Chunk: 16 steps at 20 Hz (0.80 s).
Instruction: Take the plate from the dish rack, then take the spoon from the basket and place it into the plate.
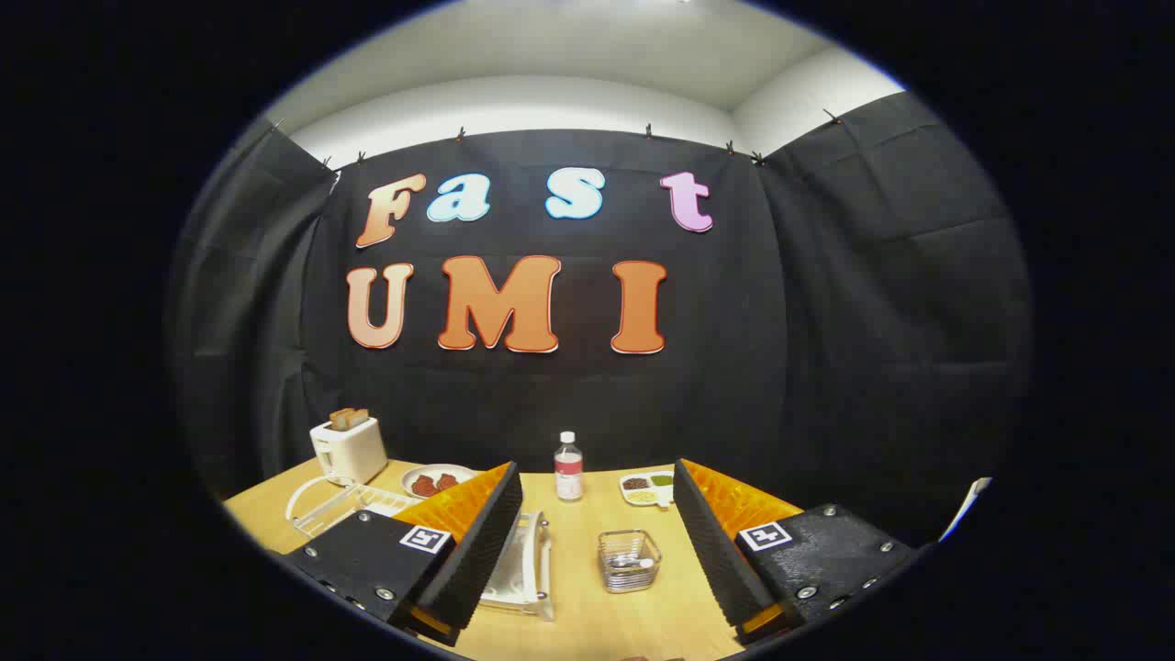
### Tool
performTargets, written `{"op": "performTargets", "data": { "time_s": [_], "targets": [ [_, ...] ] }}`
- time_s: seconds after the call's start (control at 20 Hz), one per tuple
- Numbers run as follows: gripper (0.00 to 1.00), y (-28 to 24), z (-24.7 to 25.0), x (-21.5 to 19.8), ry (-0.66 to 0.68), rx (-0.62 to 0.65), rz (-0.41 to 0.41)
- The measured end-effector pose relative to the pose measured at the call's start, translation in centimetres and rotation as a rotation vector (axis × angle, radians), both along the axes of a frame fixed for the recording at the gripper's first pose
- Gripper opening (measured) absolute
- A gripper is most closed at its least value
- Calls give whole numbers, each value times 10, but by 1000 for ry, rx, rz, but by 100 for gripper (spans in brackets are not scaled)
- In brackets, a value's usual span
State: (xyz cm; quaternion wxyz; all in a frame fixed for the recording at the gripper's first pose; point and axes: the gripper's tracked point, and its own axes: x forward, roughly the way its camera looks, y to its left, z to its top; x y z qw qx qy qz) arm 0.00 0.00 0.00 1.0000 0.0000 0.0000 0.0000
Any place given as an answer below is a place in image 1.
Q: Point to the white toaster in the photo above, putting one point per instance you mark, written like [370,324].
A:
[351,452]

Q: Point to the white plate with meat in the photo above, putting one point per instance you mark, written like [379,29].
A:
[464,474]

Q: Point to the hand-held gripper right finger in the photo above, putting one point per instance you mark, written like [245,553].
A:
[716,542]

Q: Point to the clear bottle with red label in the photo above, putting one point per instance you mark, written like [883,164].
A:
[568,468]

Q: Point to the brown meat piece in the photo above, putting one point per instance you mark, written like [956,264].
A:
[423,486]
[446,481]

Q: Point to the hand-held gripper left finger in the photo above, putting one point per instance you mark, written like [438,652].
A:
[477,551]

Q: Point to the white divided dish with beans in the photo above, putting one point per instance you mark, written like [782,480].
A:
[643,488]

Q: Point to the toast slice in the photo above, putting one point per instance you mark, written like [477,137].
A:
[338,420]
[360,416]

